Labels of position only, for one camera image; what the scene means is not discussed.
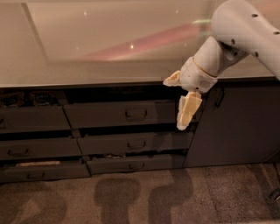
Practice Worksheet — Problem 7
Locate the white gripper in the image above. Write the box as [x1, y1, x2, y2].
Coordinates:
[163, 57, 218, 130]

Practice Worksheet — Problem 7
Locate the grey cabinet door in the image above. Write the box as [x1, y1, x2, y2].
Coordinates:
[184, 80, 280, 167]

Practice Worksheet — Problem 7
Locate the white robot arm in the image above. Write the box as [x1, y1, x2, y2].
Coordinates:
[164, 0, 280, 130]

